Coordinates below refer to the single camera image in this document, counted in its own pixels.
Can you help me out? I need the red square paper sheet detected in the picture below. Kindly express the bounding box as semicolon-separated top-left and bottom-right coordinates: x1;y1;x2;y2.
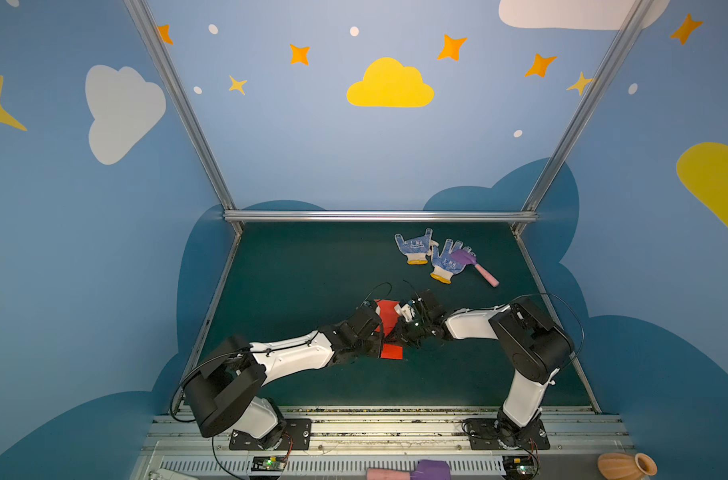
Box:
377;299;404;360

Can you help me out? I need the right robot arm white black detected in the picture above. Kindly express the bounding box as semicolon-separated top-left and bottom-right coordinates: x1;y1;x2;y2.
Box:
386;290;575;433

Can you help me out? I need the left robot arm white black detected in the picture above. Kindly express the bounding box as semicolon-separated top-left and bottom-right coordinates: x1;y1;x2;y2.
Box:
180;301;384;440

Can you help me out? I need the right blue dotted work glove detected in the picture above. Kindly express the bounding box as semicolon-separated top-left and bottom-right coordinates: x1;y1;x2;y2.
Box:
431;238;473;284

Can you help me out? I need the blue dotted work glove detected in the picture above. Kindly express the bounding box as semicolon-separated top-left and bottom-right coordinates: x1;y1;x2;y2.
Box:
431;238;473;284
394;228;438;265

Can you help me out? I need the left blue dotted work glove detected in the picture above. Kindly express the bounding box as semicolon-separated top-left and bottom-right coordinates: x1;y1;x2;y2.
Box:
394;228;438;265

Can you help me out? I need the purple pink brush on table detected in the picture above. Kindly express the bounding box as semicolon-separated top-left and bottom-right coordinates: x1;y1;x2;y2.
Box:
451;249;500;288

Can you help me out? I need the pink purple brush front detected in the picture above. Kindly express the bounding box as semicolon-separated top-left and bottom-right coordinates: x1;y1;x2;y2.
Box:
366;460;452;480

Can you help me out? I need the left green circuit board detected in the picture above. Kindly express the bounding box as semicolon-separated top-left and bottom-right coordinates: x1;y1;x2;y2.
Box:
251;456;287;473

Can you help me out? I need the green circuit board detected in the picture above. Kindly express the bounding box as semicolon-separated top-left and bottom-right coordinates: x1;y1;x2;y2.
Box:
503;456;538;480
251;456;287;473

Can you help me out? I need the right green circuit board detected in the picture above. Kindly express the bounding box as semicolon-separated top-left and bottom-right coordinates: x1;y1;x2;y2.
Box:
503;456;538;480

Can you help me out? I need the terracotta ribbed vase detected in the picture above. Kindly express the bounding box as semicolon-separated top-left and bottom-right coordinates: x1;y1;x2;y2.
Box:
597;453;659;480

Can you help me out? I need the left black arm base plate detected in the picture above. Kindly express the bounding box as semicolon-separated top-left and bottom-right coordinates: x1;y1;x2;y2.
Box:
228;418;312;451

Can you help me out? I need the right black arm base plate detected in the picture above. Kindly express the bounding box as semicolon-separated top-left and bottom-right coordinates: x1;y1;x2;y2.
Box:
462;418;551;450

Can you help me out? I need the rear aluminium frame bar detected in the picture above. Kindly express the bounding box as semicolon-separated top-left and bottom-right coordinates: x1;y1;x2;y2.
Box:
224;210;538;223

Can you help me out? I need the front aluminium rail base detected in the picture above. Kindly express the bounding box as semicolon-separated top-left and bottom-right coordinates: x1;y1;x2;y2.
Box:
131;406;635;479

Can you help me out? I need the right aluminium frame post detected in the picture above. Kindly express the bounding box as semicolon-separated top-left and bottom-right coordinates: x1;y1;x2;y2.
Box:
512;0;654;237

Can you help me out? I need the aluminium frame post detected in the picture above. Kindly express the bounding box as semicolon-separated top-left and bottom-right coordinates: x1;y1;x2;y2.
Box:
124;0;236;213
512;0;654;237

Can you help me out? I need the left aluminium frame post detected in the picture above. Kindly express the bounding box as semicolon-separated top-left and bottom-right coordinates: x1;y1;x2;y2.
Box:
124;0;236;213

